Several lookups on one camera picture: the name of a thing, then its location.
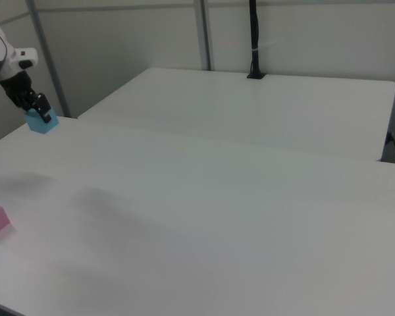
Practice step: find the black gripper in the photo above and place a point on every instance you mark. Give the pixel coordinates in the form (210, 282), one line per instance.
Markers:
(17, 88)

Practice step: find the blue foam cube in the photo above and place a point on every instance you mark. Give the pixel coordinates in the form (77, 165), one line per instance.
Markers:
(42, 127)

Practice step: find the white adjoining table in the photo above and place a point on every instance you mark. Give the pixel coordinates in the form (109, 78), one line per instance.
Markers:
(250, 108)

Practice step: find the grey partition post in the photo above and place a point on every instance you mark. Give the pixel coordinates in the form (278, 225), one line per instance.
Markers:
(49, 59)
(204, 34)

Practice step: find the black camera pole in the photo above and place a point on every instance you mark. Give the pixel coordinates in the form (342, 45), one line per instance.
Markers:
(255, 39)

